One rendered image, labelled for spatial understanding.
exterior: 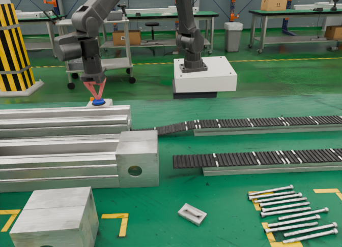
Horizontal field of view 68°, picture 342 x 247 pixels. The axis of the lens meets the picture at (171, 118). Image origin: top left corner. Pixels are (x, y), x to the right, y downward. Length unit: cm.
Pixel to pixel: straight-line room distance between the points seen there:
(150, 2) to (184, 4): 711
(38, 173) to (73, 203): 19
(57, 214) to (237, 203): 35
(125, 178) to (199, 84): 65
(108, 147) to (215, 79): 64
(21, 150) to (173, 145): 39
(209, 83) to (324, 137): 50
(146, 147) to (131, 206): 13
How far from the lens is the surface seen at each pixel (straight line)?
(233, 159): 64
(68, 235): 44
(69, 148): 66
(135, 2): 822
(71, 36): 82
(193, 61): 116
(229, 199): 58
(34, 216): 47
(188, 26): 110
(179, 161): 62
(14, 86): 396
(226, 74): 114
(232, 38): 565
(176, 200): 57
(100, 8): 84
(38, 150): 70
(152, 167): 57
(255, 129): 83
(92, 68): 85
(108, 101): 92
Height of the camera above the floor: 118
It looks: 27 degrees down
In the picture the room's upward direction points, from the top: 2 degrees counter-clockwise
